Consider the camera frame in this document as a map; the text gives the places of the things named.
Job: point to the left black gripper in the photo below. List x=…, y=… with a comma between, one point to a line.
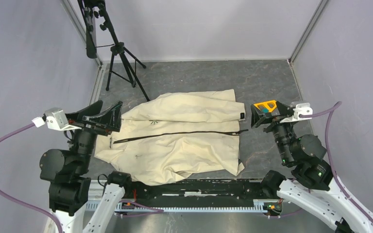
x=110, y=119

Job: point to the slotted aluminium rail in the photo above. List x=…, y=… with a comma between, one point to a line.
x=257, y=207

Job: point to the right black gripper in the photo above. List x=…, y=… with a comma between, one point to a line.
x=257, y=117

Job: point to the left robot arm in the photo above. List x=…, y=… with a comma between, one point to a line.
x=65, y=169

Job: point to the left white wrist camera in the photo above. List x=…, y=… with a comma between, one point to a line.
x=55, y=119

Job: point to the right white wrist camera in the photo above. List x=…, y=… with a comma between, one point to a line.
x=301, y=111

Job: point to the cream zip jacket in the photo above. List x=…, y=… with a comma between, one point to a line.
x=168, y=139

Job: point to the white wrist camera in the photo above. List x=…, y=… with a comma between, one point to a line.
x=301, y=111
x=55, y=119

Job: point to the yellow triangular plastic tool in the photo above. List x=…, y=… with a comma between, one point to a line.
x=266, y=106

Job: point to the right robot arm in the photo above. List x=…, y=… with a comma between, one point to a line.
x=315, y=186

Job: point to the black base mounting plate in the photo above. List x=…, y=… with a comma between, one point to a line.
x=199, y=193

